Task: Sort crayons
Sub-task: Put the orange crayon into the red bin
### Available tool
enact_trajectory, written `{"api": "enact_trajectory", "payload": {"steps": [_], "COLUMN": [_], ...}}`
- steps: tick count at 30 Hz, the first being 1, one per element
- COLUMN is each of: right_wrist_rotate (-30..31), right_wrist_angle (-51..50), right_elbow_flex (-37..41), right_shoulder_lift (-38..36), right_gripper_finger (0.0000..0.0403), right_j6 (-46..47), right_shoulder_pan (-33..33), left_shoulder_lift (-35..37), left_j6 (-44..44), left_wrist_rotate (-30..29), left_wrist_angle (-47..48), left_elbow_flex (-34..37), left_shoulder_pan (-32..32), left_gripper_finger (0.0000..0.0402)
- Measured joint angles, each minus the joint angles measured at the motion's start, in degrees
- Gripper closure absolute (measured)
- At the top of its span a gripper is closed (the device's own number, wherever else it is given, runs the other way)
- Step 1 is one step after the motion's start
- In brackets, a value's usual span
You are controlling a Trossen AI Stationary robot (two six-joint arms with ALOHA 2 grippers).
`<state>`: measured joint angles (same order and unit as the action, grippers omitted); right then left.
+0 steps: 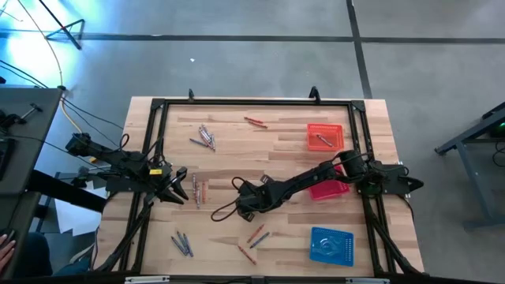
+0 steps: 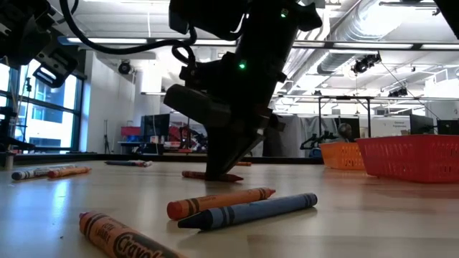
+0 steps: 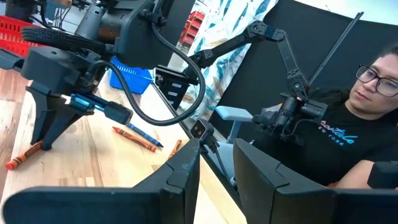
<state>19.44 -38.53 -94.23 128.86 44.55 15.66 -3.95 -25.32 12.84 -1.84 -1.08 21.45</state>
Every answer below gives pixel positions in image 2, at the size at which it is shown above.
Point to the dark grey curtain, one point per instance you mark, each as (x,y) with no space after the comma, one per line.
(292,143)

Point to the orange plastic basket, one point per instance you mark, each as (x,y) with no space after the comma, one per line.
(340,156)

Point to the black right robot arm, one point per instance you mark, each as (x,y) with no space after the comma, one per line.
(265,32)

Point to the black spotlight cluster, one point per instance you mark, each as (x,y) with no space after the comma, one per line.
(364,63)
(398,92)

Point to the red storage crate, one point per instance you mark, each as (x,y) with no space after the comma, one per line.
(131,131)

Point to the red crayon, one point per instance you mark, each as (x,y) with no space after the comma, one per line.
(190,175)

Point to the large window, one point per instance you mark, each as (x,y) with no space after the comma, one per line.
(50,118)

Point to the thin black tripod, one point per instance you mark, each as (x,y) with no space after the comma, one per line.
(106,139)

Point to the black desktop robot arm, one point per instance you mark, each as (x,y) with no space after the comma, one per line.
(315,140)

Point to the orange Crayola crayon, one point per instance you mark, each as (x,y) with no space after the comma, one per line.
(114,238)

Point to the red plastic basket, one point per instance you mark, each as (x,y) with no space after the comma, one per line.
(412,159)

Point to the black aluminium table frame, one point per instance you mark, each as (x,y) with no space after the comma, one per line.
(71,157)

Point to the dark equipment stand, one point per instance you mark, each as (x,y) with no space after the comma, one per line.
(10,145)

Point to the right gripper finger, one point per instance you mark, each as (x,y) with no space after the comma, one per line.
(240,150)
(211,154)

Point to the small blue box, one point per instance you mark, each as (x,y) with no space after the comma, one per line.
(315,153)

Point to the white sign board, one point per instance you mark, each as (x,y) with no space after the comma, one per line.
(391,126)

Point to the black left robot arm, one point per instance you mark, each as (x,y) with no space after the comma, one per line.
(21,32)

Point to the blue crayon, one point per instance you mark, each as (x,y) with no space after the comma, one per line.
(251,211)

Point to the grey crayon white label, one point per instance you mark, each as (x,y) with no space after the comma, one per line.
(32,173)

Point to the small white post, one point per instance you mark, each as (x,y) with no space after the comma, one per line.
(9,161)

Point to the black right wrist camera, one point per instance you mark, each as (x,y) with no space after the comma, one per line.
(193,104)

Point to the person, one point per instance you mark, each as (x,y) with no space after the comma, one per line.
(345,130)

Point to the black tall table frame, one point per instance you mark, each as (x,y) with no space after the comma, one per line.
(344,97)

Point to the black round spotlight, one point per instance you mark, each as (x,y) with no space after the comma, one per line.
(124,67)

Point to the black LED light bar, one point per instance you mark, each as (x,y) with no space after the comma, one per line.
(107,40)

